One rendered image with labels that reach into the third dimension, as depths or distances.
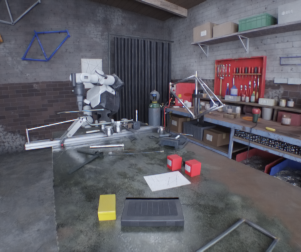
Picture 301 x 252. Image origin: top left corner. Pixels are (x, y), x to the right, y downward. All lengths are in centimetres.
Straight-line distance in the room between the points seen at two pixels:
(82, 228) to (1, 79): 359
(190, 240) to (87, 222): 26
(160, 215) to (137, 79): 339
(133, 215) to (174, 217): 10
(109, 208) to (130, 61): 338
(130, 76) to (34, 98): 191
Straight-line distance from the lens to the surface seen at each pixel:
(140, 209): 52
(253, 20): 268
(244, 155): 232
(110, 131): 111
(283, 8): 257
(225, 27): 292
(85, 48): 393
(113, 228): 50
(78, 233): 51
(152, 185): 66
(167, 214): 50
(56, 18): 402
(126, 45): 377
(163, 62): 412
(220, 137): 237
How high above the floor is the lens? 123
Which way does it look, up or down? 13 degrees down
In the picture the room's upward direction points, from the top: straight up
